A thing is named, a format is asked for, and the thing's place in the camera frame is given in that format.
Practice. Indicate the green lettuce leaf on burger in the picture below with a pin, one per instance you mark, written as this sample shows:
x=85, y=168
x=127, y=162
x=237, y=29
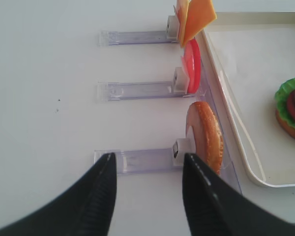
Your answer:
x=286, y=98

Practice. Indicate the white plastic tray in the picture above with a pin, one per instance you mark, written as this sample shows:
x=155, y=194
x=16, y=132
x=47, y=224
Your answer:
x=252, y=57

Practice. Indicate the white slider block near cheese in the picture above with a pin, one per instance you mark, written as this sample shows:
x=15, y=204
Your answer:
x=172, y=29

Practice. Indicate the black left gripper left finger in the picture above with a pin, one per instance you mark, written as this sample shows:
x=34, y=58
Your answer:
x=85, y=209

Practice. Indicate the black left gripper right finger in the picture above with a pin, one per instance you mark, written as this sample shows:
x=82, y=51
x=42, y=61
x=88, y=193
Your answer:
x=213, y=208

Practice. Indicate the leaning orange cheese slice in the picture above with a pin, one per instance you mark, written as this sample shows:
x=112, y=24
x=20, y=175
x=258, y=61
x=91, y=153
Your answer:
x=200, y=14

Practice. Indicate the upright yellow cheese slice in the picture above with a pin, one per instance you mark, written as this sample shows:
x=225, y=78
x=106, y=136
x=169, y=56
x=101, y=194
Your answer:
x=181, y=10

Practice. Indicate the white slider block near bun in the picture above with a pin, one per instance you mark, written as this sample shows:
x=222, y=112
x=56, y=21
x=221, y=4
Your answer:
x=179, y=149

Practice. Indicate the white slider block near tomato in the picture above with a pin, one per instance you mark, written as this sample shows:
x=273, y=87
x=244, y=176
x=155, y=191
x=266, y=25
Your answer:
x=180, y=81

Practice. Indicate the sesame bun left rack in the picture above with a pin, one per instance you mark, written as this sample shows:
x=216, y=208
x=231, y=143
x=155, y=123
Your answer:
x=207, y=134

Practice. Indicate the bottom burger bun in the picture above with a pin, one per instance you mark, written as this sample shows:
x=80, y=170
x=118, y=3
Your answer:
x=284, y=125

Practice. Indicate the clear acrylic left rack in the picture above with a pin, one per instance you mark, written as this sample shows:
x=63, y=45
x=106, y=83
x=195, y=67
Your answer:
x=156, y=159

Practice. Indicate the red tomato slice on burger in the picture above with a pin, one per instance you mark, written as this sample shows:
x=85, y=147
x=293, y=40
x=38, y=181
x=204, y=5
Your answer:
x=291, y=105

